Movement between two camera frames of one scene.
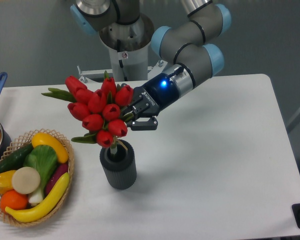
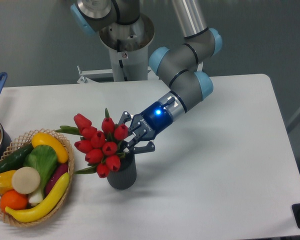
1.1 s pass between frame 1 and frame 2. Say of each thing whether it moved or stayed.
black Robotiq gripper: moved
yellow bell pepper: stayed
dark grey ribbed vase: stayed
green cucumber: stayed
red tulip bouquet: moved
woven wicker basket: stayed
